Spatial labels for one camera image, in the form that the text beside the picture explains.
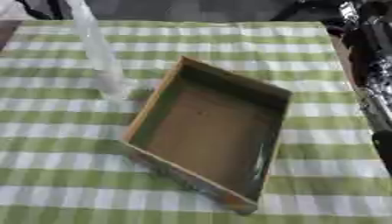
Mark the tan cardboard box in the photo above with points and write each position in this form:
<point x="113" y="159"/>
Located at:
<point x="209" y="131"/>

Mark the black tripod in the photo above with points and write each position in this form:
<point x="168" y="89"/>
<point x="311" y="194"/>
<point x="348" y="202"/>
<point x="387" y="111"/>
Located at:
<point x="38" y="10"/>

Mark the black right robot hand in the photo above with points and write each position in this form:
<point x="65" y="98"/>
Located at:
<point x="360" y="43"/>

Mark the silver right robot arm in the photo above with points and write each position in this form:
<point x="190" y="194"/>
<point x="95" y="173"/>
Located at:
<point x="382" y="102"/>

